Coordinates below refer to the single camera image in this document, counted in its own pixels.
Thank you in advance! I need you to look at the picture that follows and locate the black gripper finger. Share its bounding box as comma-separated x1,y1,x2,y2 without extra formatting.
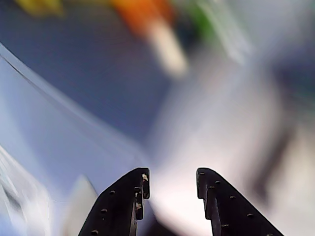
78,167,151,236
196,167,282,236

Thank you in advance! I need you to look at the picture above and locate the orange blurred object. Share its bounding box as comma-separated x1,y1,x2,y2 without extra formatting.
112,0,188,74

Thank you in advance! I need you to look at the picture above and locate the yellow blurred object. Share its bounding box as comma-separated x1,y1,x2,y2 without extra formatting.
14,0,64,17

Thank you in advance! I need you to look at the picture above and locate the green blurred object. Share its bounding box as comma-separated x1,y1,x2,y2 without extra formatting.
189,4,217,42

